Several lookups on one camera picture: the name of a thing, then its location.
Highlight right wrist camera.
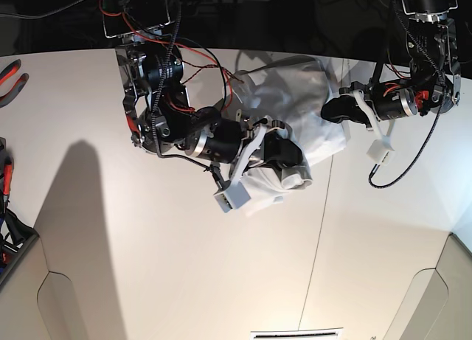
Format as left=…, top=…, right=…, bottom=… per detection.
left=214, top=181, right=251, bottom=213

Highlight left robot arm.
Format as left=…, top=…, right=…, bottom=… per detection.
left=321, top=0, right=461, bottom=130

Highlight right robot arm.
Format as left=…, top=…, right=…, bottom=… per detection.
left=98, top=0, right=304, bottom=188

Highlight braided cable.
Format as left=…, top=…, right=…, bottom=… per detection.
left=368, top=0, right=449, bottom=189
left=147, top=0, right=184, bottom=160

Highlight right braided cable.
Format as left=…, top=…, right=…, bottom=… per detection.
left=368, top=0, right=449, bottom=189

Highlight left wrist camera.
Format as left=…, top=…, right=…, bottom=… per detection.
left=367, top=139, right=395, bottom=166

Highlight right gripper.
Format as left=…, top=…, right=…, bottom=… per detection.
left=184, top=111, right=303, bottom=185

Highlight orange grey pliers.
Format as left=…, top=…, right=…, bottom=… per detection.
left=0, top=60, right=30, bottom=111

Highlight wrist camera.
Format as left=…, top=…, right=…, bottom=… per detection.
left=214, top=181, right=251, bottom=213
left=367, top=139, right=395, bottom=166

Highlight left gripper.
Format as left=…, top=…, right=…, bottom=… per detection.
left=321, top=80, right=423, bottom=131

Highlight left braided cable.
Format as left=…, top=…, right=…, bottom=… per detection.
left=147, top=0, right=184, bottom=160

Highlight white t-shirt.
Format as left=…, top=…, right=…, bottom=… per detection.
left=226, top=55, right=347, bottom=216

